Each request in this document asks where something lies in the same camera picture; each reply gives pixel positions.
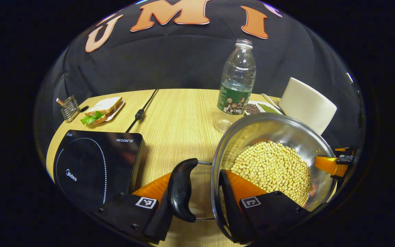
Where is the steel pot with black handle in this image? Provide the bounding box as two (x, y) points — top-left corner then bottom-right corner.
(168, 113), (338, 245)

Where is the white toaster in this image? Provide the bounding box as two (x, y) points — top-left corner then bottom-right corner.
(279, 77), (337, 135)

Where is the black power cable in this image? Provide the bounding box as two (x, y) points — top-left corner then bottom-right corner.
(125, 89), (159, 133)

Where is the white divided dish with beans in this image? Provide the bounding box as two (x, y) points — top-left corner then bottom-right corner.
(245, 101), (283, 116)

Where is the pile of soybeans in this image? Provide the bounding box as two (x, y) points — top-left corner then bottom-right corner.
(231, 141), (313, 206)

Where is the clear plastic water bottle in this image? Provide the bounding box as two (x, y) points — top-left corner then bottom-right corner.
(214, 39), (256, 133)

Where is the metal wire holder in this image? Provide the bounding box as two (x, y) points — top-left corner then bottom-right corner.
(56, 95), (81, 123)

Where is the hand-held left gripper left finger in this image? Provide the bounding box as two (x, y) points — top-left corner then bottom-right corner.
(98, 172), (176, 245)

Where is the black induction cooktop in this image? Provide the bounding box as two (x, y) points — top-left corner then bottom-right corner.
(53, 130), (146, 213)

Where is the sandwich on white plate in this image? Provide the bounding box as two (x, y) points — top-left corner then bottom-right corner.
(80, 97), (125, 125)

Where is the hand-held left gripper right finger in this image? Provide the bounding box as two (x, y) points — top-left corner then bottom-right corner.
(218, 169), (311, 245)

